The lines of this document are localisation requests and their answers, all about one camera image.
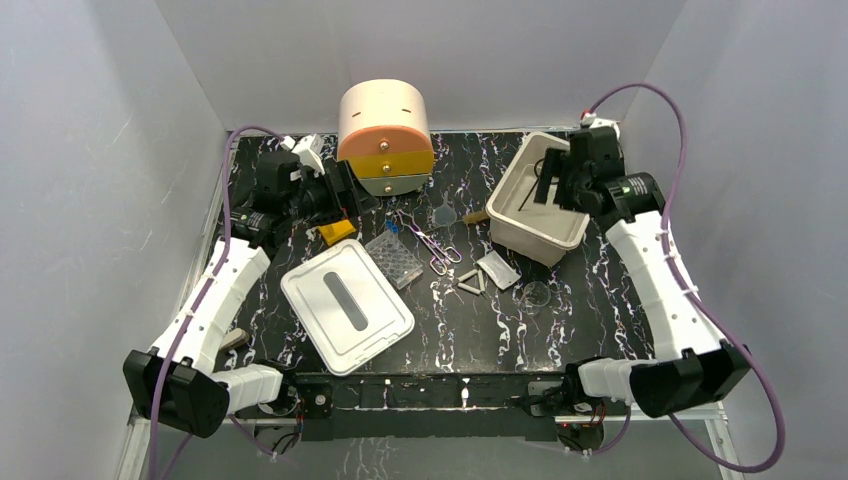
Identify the brown test tube brush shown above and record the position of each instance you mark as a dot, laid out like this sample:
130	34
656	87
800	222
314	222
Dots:
475	217

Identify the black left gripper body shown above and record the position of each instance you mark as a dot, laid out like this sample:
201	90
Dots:
342	196

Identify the white paper packet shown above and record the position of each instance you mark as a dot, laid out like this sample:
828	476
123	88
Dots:
498	270

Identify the white bin lid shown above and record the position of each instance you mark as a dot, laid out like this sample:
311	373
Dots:
348	308

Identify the clear glass dish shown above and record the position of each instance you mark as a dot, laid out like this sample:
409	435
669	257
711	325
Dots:
533	297

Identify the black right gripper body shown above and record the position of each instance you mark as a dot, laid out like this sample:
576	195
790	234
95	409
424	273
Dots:
571	182

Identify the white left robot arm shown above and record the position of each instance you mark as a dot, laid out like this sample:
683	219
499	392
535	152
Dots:
175	381

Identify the yellow test tube rack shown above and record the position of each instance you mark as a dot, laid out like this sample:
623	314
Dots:
335	232

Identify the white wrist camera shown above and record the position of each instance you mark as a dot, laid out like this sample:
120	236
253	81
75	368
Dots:
308	149
592	120

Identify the round white drawer cabinet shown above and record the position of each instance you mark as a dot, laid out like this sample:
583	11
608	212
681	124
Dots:
384	136

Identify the white plastic bin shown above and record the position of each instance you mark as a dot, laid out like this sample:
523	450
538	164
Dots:
543	233

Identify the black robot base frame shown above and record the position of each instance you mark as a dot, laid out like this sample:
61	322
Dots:
534	407

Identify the white clay pipe triangle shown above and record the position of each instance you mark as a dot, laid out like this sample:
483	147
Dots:
472	282

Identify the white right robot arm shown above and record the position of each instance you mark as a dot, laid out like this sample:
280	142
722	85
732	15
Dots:
694	363

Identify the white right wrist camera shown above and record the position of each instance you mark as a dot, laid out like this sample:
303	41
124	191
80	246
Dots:
592	120

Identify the clear plastic tube rack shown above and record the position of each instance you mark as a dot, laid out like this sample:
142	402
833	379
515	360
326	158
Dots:
394	259

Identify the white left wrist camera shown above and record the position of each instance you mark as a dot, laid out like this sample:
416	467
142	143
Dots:
308	149

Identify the blue capped vial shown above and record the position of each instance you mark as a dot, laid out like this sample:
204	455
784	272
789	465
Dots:
395	226

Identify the clear plastic funnel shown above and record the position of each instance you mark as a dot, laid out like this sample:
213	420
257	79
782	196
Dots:
444	215

